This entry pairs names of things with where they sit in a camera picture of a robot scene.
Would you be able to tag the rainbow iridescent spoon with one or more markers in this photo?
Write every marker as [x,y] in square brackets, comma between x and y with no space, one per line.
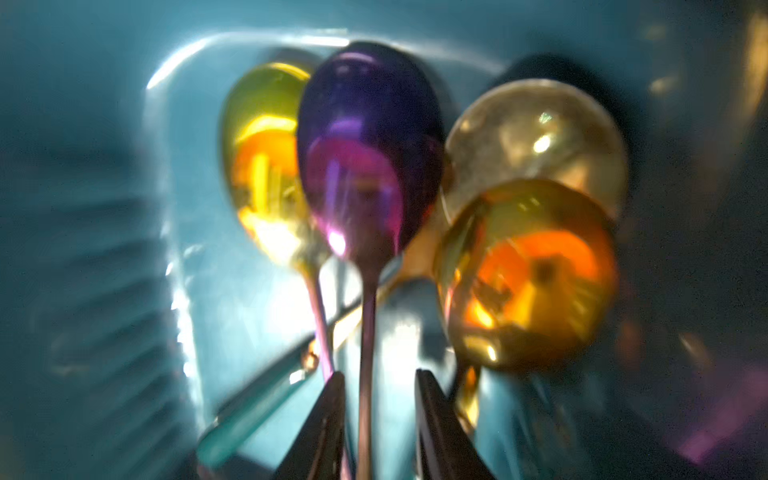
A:
[259,158]

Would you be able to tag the purple metal spoon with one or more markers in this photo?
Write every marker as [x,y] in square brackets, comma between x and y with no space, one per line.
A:
[370,156]

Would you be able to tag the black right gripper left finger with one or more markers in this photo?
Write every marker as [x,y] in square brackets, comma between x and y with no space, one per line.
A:
[318,449]

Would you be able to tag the teal plastic storage box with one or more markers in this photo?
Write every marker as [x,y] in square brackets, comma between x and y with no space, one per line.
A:
[134,306]

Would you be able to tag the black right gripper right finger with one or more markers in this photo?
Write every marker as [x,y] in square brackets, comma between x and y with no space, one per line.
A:
[443,449]

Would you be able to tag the gold spoon green handle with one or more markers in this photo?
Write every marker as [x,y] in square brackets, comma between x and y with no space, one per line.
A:
[525,276]
[531,128]

